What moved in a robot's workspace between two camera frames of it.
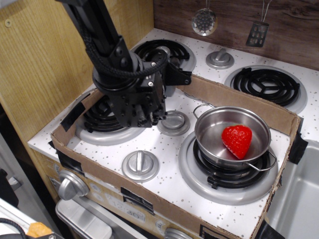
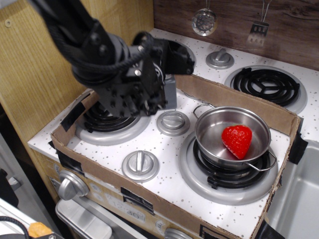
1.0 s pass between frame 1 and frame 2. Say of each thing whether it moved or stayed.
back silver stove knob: stayed
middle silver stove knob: stayed
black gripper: moved
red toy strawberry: stayed
